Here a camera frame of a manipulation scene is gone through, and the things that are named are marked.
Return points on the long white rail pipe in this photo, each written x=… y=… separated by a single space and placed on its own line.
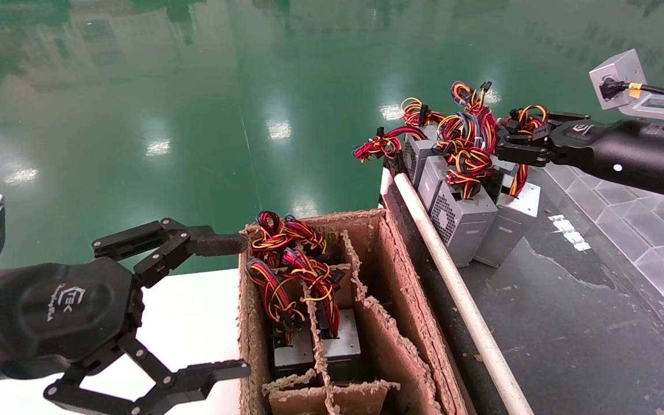
x=464 y=300

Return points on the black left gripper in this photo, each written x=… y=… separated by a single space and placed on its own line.
x=67 y=311

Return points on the frayed cardboard divider insert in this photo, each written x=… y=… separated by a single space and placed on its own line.
x=384 y=340

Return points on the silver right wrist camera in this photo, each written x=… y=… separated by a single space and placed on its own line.
x=620 y=72

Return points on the brown cardboard box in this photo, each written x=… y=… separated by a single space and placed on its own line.
x=392 y=276

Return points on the clear acrylic compartment organizer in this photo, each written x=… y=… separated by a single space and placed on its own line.
x=655 y=230

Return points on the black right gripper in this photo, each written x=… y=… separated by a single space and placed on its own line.
x=626 y=153

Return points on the short white pipe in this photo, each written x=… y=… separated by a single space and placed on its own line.
x=385 y=187

